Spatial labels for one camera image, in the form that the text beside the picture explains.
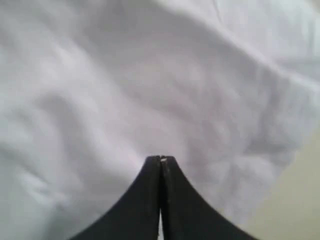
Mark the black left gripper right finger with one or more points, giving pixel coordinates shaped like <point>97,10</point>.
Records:
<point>185,214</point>

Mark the white t-shirt red patch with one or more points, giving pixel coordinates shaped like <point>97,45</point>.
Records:
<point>90,88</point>

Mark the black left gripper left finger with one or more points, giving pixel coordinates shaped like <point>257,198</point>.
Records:
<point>135,216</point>

